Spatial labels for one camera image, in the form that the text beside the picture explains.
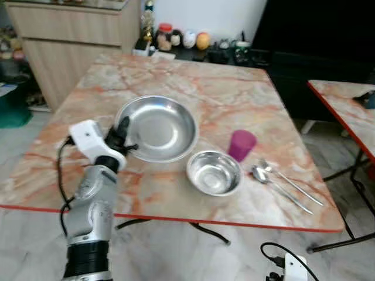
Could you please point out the green container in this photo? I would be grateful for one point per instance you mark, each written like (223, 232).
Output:
(14, 111)

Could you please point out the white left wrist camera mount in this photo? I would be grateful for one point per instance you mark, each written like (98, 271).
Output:
(88, 137)

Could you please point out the black egg ornament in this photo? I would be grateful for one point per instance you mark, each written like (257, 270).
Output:
(176, 38)

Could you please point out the small steel bowl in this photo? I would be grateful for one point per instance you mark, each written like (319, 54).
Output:
(214, 174)

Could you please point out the white furniture leg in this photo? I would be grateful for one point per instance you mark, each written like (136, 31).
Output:
(308, 127)

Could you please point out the orange egg ornament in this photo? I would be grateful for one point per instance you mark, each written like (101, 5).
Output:
(203, 41)

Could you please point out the black metal folding table frame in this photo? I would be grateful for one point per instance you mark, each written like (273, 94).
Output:
(337, 243)

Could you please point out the red lid jar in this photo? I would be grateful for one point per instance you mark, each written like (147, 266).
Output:
(165, 40)

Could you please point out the steel spoon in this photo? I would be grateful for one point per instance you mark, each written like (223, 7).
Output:
(293, 185)
(259, 174)

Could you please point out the light wooden cabinet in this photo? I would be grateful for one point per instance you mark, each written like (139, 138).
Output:
(70, 35)

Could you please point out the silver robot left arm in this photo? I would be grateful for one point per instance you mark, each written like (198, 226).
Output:
(94, 205)

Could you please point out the dark blue small object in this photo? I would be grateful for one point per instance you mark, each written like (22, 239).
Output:
(364, 100)

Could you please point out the purple plastic cup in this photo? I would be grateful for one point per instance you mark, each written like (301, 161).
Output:
(241, 145)

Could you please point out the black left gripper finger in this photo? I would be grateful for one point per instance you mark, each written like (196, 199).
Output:
(132, 147)
(124, 125)

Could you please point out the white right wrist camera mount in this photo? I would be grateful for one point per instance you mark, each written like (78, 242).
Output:
(295, 269)

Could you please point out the white egg ornament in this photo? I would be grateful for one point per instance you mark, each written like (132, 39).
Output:
(189, 40)

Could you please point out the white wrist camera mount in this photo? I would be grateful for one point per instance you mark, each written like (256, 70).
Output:
(88, 137)
(295, 269)

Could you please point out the large steel plate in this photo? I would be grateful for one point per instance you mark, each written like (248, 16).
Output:
(161, 129)

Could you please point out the black television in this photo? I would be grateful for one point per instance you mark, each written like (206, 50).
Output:
(316, 26)

